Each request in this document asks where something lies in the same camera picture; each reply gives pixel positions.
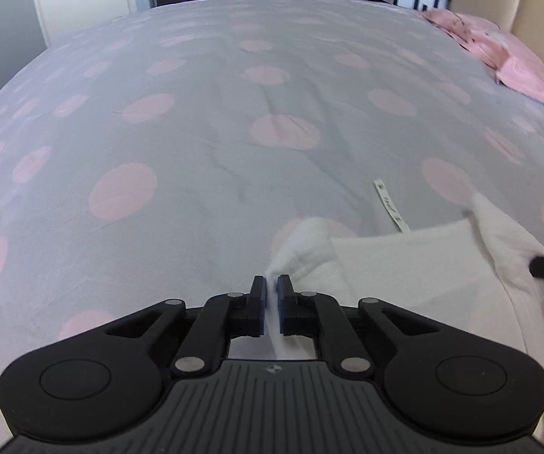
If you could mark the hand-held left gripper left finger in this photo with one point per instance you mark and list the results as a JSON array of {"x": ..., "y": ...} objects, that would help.
[{"x": 255, "y": 302}]

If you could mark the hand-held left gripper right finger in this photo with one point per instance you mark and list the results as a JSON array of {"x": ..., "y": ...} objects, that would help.
[{"x": 285, "y": 307}]

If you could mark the white knit garment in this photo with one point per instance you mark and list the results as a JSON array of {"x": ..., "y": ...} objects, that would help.
[{"x": 418, "y": 269}]

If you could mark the grey pink polka dot bed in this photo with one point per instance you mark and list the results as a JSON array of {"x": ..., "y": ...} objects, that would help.
[{"x": 182, "y": 151}]

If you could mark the pink printed pillow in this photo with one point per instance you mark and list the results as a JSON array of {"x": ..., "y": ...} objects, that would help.
[{"x": 527, "y": 66}]

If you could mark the pink crumpled patterned cloth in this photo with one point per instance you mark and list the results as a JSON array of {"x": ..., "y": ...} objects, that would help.
[{"x": 451, "y": 23}]

